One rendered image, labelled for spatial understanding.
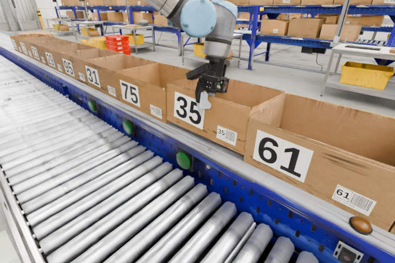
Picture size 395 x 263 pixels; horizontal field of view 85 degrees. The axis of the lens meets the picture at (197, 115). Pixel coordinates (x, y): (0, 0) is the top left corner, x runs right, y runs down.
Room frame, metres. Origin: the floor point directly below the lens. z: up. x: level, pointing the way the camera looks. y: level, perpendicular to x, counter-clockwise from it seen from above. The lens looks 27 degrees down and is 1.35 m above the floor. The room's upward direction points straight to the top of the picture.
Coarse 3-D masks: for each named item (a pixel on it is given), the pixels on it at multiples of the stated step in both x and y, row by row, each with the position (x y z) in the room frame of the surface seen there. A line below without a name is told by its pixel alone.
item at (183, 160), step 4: (180, 152) 0.69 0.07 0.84; (176, 156) 0.70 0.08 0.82; (180, 156) 0.68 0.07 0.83; (184, 156) 0.67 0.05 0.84; (180, 160) 0.68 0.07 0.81; (184, 160) 0.67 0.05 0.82; (188, 160) 0.66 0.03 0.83; (180, 164) 0.68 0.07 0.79; (184, 164) 0.67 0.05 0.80; (188, 164) 0.66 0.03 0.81
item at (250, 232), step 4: (252, 228) 0.44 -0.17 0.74; (248, 232) 0.42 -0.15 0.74; (252, 232) 0.44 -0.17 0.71; (244, 236) 0.41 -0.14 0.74; (248, 236) 0.42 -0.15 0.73; (244, 240) 0.40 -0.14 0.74; (240, 244) 0.39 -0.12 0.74; (244, 244) 0.41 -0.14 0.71; (236, 248) 0.38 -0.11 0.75; (240, 248) 0.39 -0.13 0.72; (232, 252) 0.36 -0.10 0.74; (236, 252) 0.37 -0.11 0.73; (232, 256) 0.36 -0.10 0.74; (228, 260) 0.34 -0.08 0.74; (232, 260) 0.36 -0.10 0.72
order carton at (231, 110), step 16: (176, 80) 0.90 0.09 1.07; (192, 80) 0.98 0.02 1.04; (192, 96) 0.76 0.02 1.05; (208, 96) 0.71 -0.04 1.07; (224, 96) 1.00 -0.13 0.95; (240, 96) 0.94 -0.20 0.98; (256, 96) 0.89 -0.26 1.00; (272, 96) 0.85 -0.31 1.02; (208, 112) 0.70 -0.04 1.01; (224, 112) 0.66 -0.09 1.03; (240, 112) 0.62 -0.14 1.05; (192, 128) 0.75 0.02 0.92; (208, 128) 0.70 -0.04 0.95; (240, 128) 0.61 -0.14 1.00; (224, 144) 0.64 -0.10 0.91; (240, 144) 0.60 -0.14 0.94
